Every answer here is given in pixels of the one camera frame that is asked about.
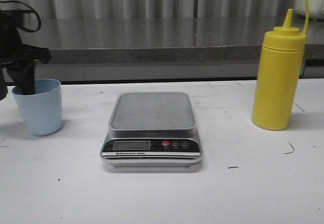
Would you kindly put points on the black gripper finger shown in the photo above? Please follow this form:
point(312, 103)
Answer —
point(23, 75)

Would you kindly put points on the silver electronic kitchen scale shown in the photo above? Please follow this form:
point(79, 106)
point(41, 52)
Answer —
point(152, 129)

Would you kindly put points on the yellow squeeze bottle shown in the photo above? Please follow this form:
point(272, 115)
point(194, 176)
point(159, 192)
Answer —
point(278, 74)

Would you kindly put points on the light blue plastic cup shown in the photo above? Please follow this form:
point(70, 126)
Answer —
point(41, 112)

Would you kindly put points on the white appliance on counter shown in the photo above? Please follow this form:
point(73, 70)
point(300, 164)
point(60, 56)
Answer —
point(316, 9)

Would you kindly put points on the grey stone counter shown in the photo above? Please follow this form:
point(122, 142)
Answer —
point(88, 50)

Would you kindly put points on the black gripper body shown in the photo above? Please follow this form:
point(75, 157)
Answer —
point(13, 50)

